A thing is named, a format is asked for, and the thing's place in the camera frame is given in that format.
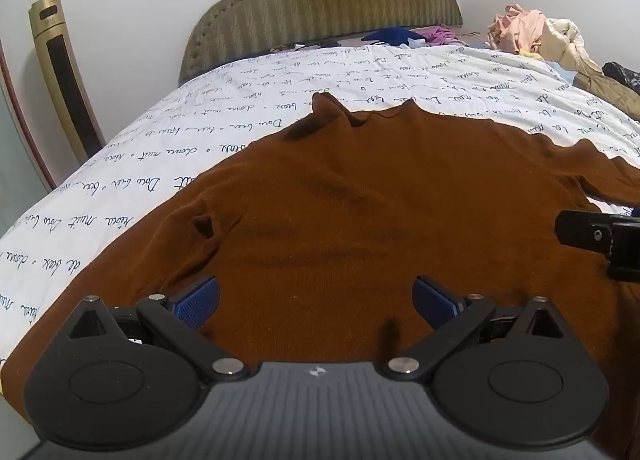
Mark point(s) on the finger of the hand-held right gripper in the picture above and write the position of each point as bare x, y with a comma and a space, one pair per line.
582, 232

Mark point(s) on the olive padded headboard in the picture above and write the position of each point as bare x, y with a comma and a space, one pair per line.
325, 0

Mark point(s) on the white printed quilt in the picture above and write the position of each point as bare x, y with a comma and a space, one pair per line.
150, 140

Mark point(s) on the khaki jacket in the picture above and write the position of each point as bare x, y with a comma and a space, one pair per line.
607, 90

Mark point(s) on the dark cloth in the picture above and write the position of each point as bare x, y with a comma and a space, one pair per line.
625, 75

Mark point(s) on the purple cloth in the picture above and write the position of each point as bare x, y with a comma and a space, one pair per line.
442, 35

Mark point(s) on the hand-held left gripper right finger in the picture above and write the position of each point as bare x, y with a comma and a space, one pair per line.
434, 296

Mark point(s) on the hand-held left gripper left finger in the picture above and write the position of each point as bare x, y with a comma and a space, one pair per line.
200, 296

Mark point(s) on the brown knit sweater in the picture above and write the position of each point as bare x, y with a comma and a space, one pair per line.
350, 190

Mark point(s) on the gold tower fan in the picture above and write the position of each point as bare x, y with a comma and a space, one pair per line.
65, 80

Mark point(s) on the blue cloth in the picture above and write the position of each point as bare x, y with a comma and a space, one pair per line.
392, 35

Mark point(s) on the pink cloth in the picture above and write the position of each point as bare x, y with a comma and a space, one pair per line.
515, 27

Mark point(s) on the cream jacket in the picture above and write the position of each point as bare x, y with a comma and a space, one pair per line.
557, 42

